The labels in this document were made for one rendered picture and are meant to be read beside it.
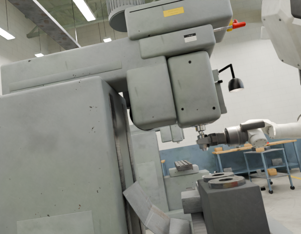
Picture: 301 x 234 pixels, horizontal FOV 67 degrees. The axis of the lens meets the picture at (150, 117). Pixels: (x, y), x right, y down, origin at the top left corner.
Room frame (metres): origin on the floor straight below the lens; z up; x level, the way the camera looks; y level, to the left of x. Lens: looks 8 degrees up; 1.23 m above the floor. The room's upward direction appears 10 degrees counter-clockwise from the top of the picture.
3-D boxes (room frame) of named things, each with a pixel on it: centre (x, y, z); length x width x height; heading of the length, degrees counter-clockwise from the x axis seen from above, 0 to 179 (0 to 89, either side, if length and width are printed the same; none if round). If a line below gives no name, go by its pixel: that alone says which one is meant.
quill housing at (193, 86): (1.06, -0.22, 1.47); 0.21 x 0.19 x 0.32; 174
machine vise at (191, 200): (1.14, -0.26, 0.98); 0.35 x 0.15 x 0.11; 84
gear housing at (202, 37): (1.06, -0.18, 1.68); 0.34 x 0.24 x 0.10; 84
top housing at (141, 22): (1.06, -0.21, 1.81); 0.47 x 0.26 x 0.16; 84
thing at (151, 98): (1.08, -0.03, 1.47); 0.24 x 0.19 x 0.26; 174
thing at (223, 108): (1.05, -0.33, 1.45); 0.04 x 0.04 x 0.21; 84
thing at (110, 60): (1.11, 0.28, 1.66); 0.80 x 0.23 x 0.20; 84
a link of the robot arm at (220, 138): (1.05, -0.31, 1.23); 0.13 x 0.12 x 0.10; 175
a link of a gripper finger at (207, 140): (1.03, -0.22, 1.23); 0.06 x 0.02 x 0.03; 85
